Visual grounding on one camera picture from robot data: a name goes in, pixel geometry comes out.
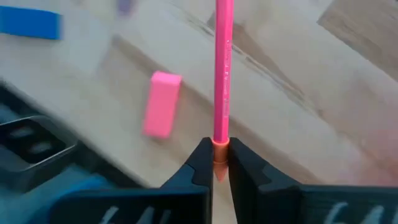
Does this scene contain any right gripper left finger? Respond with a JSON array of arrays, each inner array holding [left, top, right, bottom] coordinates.
[[49, 136, 215, 224]]

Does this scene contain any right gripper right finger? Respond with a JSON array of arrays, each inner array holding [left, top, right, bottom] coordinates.
[[228, 136, 398, 224]]

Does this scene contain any pink eraser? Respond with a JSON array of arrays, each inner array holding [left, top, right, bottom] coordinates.
[[142, 70, 183, 139]]

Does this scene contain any pink pencil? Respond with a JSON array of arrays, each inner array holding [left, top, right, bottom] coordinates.
[[212, 0, 235, 184]]

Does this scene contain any purple translucent pen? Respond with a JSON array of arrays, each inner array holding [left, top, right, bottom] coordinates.
[[118, 0, 134, 15]]

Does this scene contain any blue eraser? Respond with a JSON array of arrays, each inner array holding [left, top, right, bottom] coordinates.
[[0, 5, 63, 40]]

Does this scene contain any grey-rimmed black box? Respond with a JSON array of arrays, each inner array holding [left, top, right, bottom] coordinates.
[[0, 114, 78, 190]]

